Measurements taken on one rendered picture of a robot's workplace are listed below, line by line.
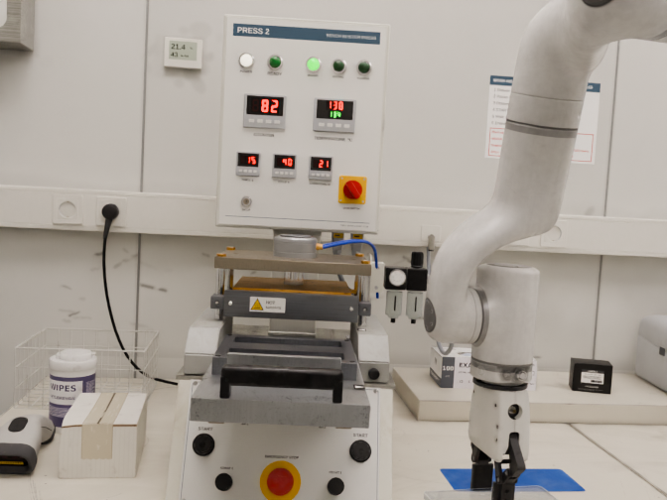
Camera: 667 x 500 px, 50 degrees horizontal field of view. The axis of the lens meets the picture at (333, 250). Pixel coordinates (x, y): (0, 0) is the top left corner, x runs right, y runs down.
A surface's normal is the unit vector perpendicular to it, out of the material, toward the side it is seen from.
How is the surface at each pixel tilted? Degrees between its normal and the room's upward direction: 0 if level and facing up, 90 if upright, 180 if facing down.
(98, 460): 91
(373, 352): 40
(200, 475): 65
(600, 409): 90
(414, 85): 90
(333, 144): 90
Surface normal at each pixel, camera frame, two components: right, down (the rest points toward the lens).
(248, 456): 0.05, -0.36
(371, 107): 0.04, 0.07
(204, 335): 0.06, -0.71
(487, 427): -0.95, 0.00
